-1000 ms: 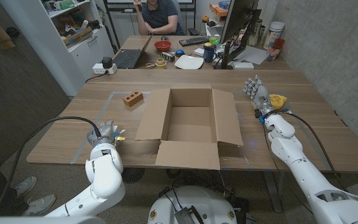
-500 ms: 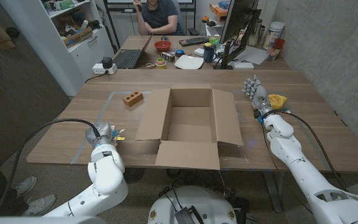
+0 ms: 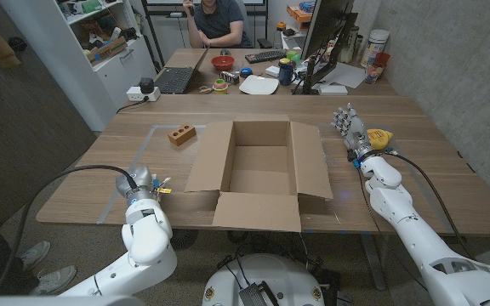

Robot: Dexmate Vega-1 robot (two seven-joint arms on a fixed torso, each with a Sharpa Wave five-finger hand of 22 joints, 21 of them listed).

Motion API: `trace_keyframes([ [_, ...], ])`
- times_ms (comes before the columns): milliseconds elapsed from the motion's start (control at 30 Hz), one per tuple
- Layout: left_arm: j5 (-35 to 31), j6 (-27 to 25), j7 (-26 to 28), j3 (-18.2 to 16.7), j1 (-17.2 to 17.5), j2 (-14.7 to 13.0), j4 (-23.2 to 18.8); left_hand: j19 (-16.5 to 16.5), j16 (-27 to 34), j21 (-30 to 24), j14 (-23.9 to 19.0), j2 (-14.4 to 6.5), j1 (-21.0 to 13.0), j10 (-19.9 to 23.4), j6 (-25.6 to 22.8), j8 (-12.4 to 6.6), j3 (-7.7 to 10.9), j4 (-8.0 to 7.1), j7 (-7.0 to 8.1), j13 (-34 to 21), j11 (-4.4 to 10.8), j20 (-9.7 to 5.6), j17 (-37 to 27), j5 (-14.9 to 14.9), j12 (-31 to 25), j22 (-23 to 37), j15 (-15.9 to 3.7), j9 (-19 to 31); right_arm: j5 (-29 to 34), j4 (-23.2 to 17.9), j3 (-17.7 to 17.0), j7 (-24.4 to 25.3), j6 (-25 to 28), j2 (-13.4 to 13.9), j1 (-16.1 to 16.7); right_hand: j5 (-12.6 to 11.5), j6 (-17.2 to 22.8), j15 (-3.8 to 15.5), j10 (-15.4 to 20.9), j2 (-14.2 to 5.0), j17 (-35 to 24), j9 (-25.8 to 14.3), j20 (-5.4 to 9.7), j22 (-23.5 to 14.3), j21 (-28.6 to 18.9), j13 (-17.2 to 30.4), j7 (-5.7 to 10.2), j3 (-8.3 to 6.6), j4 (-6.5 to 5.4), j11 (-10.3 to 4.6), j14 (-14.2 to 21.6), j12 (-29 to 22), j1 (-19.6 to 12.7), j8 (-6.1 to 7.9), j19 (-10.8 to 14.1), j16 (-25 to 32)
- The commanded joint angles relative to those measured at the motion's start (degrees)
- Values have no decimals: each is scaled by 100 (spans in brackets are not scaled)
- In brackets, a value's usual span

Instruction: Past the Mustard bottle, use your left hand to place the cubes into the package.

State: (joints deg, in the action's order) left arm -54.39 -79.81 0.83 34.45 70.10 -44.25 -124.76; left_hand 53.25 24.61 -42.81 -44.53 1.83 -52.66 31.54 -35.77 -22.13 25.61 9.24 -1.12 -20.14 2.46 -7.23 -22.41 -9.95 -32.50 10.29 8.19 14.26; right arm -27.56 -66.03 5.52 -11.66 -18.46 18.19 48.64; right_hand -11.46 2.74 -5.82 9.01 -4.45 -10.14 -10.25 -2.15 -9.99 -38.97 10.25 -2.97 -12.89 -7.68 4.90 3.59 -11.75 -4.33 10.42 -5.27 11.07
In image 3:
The black keyboard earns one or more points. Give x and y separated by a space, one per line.
266 56

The green cube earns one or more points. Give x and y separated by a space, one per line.
294 56

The grey tape strip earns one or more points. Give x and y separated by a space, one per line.
141 153
164 126

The yellow banana toy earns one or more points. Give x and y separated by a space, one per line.
381 139

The stacked coloured cups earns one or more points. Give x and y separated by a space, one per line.
220 87

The open black laptop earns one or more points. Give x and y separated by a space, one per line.
176 80

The metal table leg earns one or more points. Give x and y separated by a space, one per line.
372 259

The small white box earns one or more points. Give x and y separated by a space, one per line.
272 71

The orange box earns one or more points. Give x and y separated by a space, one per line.
299 13

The dark computer mouse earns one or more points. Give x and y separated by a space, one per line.
226 52

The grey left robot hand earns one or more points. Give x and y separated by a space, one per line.
136 180

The small dark rectangular box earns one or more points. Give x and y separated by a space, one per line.
229 77

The brown brick with holes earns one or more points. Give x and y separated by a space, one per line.
183 135

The grey office chair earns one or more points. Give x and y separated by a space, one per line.
247 17

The white robot torso edge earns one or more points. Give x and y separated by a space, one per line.
58 301

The open cardboard box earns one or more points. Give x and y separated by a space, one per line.
258 212

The black round floor base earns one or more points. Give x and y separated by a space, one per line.
185 239

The person in dark t-shirt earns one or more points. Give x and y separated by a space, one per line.
219 25

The red bowl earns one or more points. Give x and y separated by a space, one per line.
223 64

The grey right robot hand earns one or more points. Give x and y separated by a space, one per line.
355 132

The white power strip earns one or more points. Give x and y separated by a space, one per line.
132 94

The white canister with label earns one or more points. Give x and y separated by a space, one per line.
374 44

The small printed cardboard box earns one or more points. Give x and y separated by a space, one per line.
106 52

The white paper sheets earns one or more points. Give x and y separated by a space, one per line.
349 75

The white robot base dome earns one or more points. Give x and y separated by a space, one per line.
287 276

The grey finned module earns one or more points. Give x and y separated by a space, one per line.
255 295

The black monitor on stand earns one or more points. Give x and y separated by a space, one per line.
326 25

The white shelf cabinet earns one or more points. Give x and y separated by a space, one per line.
113 76

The white plate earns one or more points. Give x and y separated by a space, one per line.
258 85

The blue round object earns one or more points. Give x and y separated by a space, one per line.
246 72

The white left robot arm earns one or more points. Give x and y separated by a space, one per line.
147 242

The dark blue mug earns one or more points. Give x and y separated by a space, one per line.
286 74

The black plug adapter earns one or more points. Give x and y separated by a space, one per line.
146 85

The black round object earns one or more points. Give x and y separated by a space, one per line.
17 43

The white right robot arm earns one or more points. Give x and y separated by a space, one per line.
394 204

